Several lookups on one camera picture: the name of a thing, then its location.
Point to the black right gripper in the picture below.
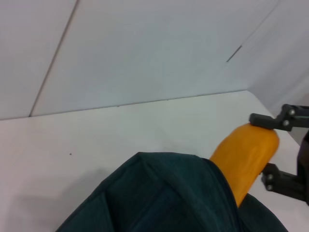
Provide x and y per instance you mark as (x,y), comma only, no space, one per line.
(304,164)

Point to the yellow banana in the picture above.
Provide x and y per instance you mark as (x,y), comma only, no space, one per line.
(246,157)

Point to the dark teal fabric bag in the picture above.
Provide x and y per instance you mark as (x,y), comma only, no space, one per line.
(157,198)

